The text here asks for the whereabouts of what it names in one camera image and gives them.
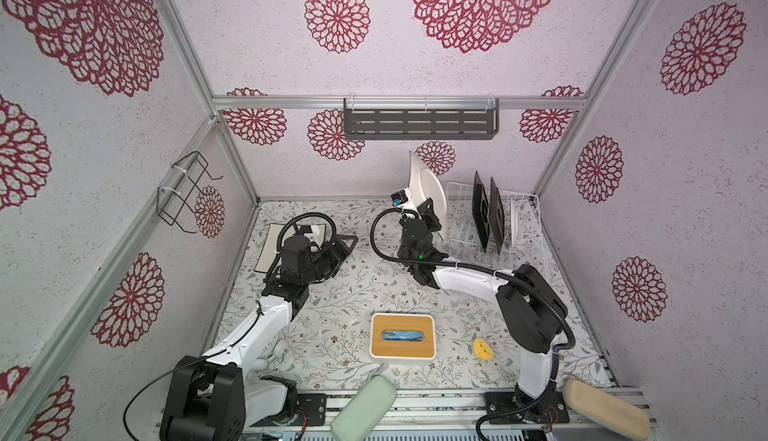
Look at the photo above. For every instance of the white alarm clock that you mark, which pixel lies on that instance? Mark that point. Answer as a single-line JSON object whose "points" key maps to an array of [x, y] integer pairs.
{"points": [[271, 359]]}

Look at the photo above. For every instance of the black wire wall basket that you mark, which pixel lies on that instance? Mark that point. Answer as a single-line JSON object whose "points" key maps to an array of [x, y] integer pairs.
{"points": [[193, 204]]}

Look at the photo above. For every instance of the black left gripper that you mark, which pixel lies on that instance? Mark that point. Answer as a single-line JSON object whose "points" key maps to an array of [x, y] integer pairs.
{"points": [[337, 258]]}

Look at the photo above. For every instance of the beige padded cushion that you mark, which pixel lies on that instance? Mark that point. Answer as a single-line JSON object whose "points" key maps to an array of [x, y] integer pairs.
{"points": [[606, 410]]}

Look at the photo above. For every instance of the yellow sponge piece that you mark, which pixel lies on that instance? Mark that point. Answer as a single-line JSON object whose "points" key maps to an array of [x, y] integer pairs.
{"points": [[482, 350]]}

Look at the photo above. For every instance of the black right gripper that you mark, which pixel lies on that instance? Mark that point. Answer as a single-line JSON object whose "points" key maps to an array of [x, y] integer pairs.
{"points": [[430, 219]]}

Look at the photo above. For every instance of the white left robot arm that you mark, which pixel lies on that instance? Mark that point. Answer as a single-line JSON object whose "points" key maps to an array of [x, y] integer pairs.
{"points": [[208, 396]]}

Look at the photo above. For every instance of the small white round plate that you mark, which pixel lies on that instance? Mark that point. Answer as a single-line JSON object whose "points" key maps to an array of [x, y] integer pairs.
{"points": [[514, 223]]}

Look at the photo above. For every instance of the white wire dish rack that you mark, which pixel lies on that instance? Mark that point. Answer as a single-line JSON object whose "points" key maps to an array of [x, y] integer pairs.
{"points": [[462, 241]]}

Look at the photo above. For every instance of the white square plate black rim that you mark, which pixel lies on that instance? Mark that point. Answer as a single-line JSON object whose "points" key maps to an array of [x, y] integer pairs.
{"points": [[424, 185]]}

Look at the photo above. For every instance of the grey wall shelf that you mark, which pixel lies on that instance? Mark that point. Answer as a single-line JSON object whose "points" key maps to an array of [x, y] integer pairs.
{"points": [[423, 124]]}

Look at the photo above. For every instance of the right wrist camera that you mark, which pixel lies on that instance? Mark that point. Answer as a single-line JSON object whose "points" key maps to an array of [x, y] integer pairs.
{"points": [[400, 198]]}

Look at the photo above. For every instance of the white wooden tissue box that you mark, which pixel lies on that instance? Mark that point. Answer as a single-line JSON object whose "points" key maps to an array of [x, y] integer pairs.
{"points": [[402, 338]]}

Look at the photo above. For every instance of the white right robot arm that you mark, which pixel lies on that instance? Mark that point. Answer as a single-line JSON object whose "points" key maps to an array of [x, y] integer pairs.
{"points": [[535, 316]]}

